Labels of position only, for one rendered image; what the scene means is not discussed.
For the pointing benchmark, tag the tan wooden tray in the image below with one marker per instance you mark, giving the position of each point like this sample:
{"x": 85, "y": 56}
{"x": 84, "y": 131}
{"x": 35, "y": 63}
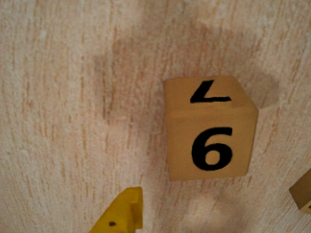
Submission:
{"x": 301, "y": 193}

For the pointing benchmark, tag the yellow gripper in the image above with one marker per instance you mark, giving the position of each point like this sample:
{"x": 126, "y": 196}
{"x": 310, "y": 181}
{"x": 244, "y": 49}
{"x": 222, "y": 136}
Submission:
{"x": 123, "y": 215}

